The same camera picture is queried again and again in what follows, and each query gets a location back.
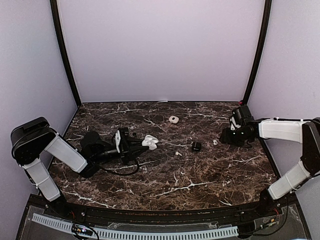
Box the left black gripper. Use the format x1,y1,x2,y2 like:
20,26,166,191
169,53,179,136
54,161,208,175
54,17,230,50
92,136,149,166

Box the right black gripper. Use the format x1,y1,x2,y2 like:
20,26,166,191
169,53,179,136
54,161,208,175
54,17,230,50
220,127,251,147

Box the white earbud charging case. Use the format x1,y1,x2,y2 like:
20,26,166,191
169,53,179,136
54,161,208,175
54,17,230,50
141,134,159,151

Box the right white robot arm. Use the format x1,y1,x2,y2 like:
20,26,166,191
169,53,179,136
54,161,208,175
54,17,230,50
219,105,320,217

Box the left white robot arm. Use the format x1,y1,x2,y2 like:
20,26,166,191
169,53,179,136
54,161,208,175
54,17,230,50
10,117,159,218

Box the black small charging case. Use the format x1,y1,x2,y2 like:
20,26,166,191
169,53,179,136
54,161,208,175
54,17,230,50
191,141,202,152

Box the green circuit board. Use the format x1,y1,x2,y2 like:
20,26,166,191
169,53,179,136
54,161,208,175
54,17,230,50
71,224,93,236

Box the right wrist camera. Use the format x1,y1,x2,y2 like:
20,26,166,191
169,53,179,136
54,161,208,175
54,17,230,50
229,107,246,131

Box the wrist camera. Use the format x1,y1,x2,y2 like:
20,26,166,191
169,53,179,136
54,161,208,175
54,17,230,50
229,107,246,131
112,128,129,154

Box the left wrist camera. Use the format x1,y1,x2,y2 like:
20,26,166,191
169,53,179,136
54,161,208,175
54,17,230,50
112,128,129,154

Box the black front rail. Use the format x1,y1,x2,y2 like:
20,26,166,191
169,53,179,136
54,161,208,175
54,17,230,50
27,193,298,226

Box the grey slotted cable duct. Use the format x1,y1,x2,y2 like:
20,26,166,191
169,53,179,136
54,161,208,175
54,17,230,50
31,213,239,240

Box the right black frame post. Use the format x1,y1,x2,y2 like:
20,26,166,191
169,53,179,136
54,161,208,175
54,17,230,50
241,0,272,105

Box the black frame post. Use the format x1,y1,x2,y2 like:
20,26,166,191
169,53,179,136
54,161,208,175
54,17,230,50
49,0,82,108
241,0,272,105

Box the left black frame post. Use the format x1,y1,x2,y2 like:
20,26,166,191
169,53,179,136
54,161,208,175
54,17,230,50
49,0,82,108

